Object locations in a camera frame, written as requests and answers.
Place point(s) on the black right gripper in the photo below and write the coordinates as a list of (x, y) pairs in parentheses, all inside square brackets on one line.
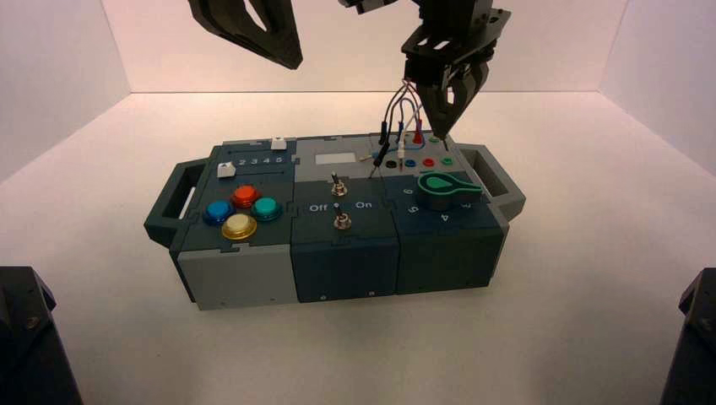
[(453, 39)]

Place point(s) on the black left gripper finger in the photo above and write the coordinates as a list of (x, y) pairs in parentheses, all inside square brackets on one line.
[(282, 33), (229, 22)]

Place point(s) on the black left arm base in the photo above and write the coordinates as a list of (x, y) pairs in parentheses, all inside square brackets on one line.
[(28, 358)]

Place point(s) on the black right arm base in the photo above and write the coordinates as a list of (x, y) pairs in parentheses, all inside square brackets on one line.
[(696, 358)]

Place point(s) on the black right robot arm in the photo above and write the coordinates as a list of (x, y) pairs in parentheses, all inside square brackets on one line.
[(369, 3)]

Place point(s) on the blue banana socket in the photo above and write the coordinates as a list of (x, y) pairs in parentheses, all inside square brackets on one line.
[(410, 164)]

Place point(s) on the green and black rotary knob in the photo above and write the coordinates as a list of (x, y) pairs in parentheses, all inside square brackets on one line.
[(443, 193)]

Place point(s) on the white slider knob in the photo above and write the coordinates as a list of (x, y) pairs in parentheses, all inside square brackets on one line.
[(278, 144), (225, 170)]

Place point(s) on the white display window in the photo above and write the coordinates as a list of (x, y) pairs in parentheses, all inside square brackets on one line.
[(335, 159)]

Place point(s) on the red push button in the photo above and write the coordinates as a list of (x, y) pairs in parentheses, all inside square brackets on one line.
[(245, 195)]

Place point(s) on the green push button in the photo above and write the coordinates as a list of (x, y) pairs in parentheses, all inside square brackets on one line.
[(266, 208)]

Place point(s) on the blue push button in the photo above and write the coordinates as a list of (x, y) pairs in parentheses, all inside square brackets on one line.
[(218, 212)]

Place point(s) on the yellow push button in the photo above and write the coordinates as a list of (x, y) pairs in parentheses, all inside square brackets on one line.
[(239, 226)]

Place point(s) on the grey and teal task box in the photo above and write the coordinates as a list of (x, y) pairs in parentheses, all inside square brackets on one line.
[(335, 268)]

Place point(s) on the metal toggle switch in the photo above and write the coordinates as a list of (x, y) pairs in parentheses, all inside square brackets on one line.
[(342, 222), (338, 189)]

